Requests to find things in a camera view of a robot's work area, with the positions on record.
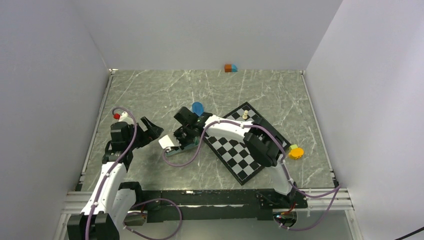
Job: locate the orange block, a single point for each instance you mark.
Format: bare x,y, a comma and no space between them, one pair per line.
228,68

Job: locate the orange toy fruit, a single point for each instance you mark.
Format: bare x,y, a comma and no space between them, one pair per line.
295,152

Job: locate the cream chess piece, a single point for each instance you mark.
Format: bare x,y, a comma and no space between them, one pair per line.
245,115

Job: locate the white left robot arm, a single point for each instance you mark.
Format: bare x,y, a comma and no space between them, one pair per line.
102,218

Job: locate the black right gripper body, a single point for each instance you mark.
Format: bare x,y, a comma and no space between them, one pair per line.
188,128

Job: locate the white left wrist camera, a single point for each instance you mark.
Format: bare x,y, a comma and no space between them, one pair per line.
123,117

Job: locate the black base frame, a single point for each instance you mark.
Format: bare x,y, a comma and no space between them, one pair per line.
217,204

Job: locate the brown sunglasses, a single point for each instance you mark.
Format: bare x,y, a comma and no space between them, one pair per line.
187,141

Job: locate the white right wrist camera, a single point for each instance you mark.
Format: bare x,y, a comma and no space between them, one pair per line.
168,141

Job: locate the brown brick block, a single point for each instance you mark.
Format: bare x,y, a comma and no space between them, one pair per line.
176,150

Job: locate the black white chessboard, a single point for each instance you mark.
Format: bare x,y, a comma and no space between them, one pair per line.
235,155

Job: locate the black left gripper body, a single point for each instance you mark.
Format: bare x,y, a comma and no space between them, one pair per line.
134,145

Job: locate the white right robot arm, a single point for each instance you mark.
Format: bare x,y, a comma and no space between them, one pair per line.
221,127

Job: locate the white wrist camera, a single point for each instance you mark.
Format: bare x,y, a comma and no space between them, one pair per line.
123,117
168,141

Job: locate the blue block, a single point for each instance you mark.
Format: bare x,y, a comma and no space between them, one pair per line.
234,68

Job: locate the blue glasses case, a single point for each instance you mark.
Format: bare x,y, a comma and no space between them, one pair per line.
197,108

